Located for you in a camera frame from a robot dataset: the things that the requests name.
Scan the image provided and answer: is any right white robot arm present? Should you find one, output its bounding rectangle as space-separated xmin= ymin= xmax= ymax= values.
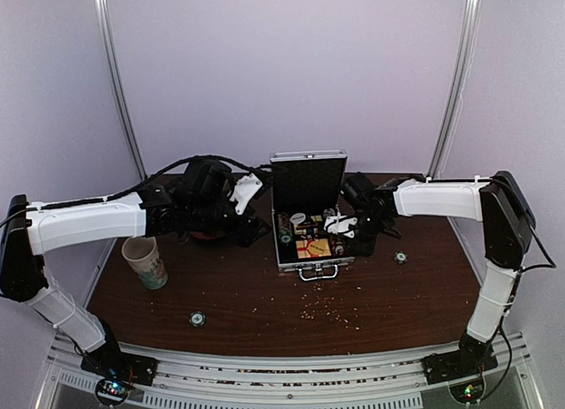
xmin=326 ymin=170 xmax=536 ymax=375

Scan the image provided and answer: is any left aluminium frame post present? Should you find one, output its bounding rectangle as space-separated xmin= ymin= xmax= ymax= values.
xmin=94 ymin=0 xmax=147 ymax=179

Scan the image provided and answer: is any green poker chip front left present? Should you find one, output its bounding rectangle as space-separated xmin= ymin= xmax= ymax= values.
xmin=189 ymin=311 xmax=207 ymax=328

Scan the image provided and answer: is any aluminium frame post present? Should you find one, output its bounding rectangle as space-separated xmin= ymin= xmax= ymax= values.
xmin=427 ymin=0 xmax=481 ymax=178
xmin=94 ymin=0 xmax=147 ymax=179

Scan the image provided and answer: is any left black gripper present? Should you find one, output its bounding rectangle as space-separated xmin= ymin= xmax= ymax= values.
xmin=187 ymin=190 xmax=272 ymax=247

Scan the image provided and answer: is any aluminium poker case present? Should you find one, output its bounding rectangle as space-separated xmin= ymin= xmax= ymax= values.
xmin=269 ymin=149 xmax=354 ymax=282

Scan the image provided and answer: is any yellow round button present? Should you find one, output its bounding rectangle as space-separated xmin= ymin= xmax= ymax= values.
xmin=308 ymin=242 xmax=325 ymax=254

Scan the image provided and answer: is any orange black chip stack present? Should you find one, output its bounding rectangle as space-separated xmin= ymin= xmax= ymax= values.
xmin=329 ymin=236 xmax=347 ymax=256

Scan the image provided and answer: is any red Texas Hold'em card box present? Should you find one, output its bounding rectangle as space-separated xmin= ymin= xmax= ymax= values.
xmin=296 ymin=239 xmax=332 ymax=259

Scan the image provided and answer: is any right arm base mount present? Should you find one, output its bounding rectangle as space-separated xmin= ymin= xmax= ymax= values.
xmin=422 ymin=345 xmax=498 ymax=405

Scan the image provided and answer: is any right aluminium frame post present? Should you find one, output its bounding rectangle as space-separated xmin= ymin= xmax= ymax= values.
xmin=427 ymin=0 xmax=481 ymax=178

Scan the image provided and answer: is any green poker chip right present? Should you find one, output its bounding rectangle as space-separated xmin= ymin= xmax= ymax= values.
xmin=394 ymin=252 xmax=408 ymax=265

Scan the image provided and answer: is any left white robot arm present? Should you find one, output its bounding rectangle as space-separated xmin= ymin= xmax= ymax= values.
xmin=1 ymin=155 xmax=272 ymax=377

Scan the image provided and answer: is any white dealer button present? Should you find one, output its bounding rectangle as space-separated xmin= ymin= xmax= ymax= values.
xmin=290 ymin=213 xmax=306 ymax=225

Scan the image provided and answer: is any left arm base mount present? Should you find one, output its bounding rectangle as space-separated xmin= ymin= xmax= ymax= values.
xmin=80 ymin=353 xmax=158 ymax=407

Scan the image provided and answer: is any brown chip stack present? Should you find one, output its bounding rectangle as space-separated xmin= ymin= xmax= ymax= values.
xmin=277 ymin=212 xmax=292 ymax=231

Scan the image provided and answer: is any aluminium front rail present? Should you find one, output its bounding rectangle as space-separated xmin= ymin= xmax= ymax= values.
xmin=31 ymin=333 xmax=550 ymax=408

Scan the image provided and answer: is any green poker chip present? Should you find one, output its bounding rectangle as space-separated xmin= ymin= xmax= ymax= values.
xmin=189 ymin=311 xmax=207 ymax=328
xmin=394 ymin=252 xmax=408 ymax=265

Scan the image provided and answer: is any black triangular all-in button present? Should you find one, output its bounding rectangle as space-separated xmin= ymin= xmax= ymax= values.
xmin=294 ymin=222 xmax=320 ymax=234

